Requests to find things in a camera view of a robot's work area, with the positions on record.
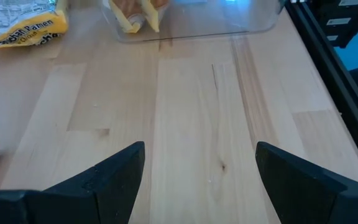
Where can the clear plastic bin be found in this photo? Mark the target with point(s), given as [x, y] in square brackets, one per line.
[228, 18]

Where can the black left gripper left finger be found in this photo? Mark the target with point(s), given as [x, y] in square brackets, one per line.
[110, 193]

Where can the black equipment case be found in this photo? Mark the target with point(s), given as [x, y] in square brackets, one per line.
[353, 31]

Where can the yellow Maruchan ramen pack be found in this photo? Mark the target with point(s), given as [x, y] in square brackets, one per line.
[154, 15]
[126, 17]
[26, 31]

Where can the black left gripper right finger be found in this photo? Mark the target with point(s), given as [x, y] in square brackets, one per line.
[297, 193]

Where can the black aluminium table frame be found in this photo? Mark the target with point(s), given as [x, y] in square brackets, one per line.
[337, 84]

